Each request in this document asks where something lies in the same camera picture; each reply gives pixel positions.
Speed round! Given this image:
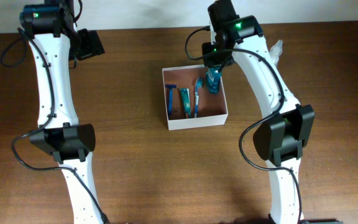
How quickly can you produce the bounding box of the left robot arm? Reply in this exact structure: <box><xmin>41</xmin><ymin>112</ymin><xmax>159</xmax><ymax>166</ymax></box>
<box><xmin>18</xmin><ymin>1</ymin><xmax>109</xmax><ymax>223</ymax></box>

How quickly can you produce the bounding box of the white cardboard box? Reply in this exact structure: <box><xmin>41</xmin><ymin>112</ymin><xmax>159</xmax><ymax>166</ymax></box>
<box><xmin>162</xmin><ymin>65</ymin><xmax>228</xmax><ymax>131</ymax></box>

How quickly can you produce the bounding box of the blue mouthwash bottle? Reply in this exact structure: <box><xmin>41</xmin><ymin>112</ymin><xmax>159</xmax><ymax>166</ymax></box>
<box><xmin>206</xmin><ymin>67</ymin><xmax>221</xmax><ymax>94</ymax></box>

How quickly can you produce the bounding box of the blue disposable razor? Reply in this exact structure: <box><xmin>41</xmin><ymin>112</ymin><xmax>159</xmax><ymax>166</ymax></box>
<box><xmin>165</xmin><ymin>84</ymin><xmax>177</xmax><ymax>116</ymax></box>

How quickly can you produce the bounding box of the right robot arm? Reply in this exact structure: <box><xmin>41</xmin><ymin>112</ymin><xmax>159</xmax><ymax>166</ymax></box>
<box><xmin>201</xmin><ymin>1</ymin><xmax>315</xmax><ymax>223</ymax></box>

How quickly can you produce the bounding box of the green toothpaste tube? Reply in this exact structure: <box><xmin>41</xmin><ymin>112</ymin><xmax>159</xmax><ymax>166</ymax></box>
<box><xmin>180</xmin><ymin>88</ymin><xmax>191</xmax><ymax>119</ymax></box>

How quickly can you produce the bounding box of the blue white toothbrush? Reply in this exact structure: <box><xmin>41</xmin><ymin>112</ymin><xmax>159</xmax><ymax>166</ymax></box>
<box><xmin>194</xmin><ymin>77</ymin><xmax>203</xmax><ymax>118</ymax></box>

